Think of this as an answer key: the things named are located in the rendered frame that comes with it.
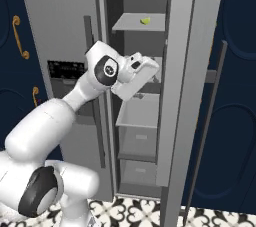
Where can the plain grey fridge door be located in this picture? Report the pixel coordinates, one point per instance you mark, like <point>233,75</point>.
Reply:
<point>186,71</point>

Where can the yellow-green lemon wedge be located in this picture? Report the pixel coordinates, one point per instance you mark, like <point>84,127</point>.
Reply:
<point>145,21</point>

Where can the short grey fridge drawer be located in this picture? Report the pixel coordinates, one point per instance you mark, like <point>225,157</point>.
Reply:
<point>138,172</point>

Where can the grey fridge door with dispenser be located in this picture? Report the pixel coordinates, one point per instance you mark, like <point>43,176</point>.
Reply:
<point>63,17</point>

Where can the tall grey fridge drawer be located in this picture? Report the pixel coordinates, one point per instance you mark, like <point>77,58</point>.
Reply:
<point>138,127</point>

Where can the grey fridge body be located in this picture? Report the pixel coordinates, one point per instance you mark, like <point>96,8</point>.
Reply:
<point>136,42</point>

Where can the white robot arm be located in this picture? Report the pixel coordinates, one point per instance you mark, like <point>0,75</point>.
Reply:
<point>36,134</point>

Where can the navy tall cupboard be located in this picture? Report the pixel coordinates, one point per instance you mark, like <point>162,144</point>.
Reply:
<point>233,121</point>

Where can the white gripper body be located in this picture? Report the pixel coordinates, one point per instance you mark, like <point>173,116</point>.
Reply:
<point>140,77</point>

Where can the navy cupboard door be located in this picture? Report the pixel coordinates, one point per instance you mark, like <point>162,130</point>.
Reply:
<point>10,71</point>
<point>20,107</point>

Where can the grey fridge shelf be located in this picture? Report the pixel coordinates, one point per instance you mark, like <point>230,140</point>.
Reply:
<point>140,24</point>

